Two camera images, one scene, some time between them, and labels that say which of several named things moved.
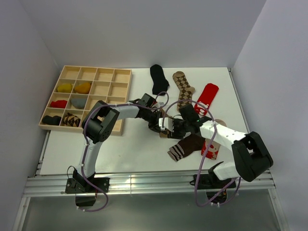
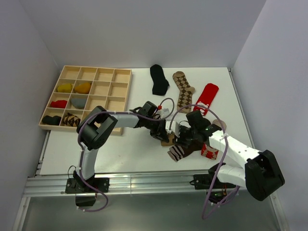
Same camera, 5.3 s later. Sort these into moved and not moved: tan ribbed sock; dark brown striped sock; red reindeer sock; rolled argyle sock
Moved: tan ribbed sock
Not moved: red reindeer sock; rolled argyle sock; dark brown striped sock
